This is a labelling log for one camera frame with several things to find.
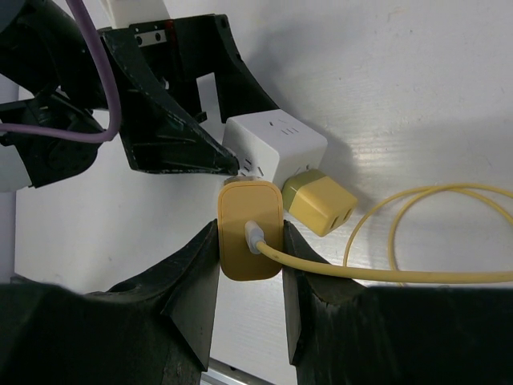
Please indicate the small yellow charger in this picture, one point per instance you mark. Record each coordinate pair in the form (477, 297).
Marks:
(249, 211)

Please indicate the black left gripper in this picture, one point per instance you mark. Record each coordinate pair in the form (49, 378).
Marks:
(59, 58)

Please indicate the yellow dual USB charger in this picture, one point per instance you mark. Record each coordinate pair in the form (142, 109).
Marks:
(317, 201)

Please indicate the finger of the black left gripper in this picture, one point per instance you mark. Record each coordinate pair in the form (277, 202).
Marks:
(205, 45)

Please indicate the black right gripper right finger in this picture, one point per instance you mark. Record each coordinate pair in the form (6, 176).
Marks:
(341, 332)

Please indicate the white cube socket adapter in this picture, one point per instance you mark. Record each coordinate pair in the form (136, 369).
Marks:
(273, 145)

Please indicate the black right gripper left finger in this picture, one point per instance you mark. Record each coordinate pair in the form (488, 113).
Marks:
(153, 328)

